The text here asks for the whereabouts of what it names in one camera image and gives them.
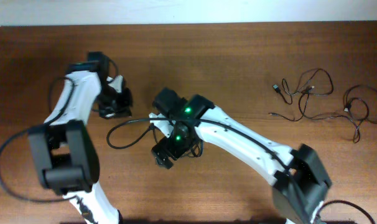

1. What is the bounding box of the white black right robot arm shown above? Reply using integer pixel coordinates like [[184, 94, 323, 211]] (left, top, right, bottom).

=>
[[149, 92, 332, 223]]

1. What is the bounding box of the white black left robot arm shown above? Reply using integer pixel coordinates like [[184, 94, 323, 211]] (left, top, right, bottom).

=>
[[28, 58, 132, 223]]

